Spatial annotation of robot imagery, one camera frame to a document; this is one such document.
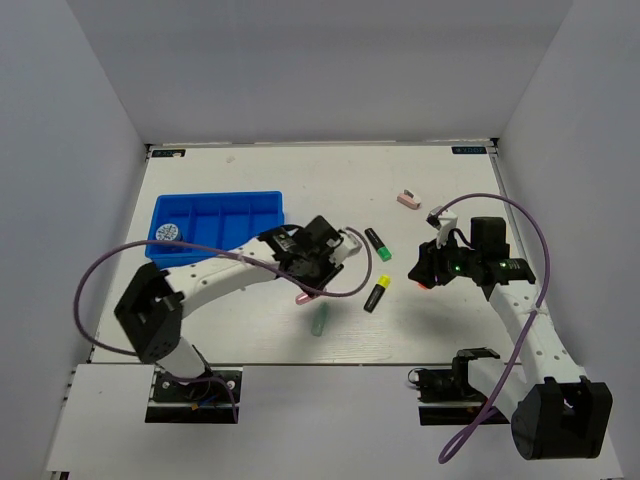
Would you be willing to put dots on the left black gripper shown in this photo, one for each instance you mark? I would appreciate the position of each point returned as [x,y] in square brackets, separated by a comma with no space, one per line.
[330,271]

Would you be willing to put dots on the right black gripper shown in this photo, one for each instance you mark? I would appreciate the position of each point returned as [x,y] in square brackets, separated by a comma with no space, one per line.
[430,261]

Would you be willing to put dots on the yellow cap black highlighter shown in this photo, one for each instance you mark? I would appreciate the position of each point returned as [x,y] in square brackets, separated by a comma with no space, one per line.
[377,293]

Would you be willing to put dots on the pink correction tape pen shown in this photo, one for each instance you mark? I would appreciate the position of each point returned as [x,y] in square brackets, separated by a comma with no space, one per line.
[303,298]

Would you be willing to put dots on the green cap black highlighter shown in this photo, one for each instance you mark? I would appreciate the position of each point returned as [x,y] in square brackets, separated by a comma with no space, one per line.
[379,246]

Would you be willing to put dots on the mint green correction pen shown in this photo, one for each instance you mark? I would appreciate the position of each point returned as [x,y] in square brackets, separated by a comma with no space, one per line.
[320,319]

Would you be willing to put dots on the blue patterned tape roll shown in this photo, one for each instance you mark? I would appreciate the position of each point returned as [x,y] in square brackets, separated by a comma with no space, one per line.
[168,232]

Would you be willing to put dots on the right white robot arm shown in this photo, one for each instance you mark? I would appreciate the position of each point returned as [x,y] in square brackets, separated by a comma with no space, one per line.
[554,410]

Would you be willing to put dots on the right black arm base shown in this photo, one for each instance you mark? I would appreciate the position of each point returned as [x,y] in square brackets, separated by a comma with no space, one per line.
[454,394]

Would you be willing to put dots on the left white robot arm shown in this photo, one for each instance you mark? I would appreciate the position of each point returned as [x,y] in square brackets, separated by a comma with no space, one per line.
[156,301]

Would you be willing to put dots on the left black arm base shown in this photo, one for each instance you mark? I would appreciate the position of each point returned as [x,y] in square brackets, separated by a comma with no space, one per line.
[210,402]

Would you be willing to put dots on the blue compartment tray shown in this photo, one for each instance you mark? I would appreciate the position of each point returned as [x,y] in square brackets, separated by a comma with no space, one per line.
[219,220]

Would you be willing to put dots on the right black corner label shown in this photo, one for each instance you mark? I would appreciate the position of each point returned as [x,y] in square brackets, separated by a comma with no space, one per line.
[469,150]

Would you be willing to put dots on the black corner label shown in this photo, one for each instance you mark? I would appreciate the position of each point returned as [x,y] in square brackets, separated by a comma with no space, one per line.
[168,153]
[469,150]

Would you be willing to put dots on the left black corner label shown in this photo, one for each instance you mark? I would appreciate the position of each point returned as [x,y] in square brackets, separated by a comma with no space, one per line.
[168,153]

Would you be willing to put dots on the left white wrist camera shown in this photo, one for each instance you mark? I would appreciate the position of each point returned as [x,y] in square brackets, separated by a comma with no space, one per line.
[345,246]

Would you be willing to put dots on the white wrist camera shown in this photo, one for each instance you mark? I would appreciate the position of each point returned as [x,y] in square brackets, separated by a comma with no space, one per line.
[444,221]
[345,246]

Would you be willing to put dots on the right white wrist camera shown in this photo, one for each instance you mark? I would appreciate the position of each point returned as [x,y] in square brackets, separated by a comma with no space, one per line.
[444,221]

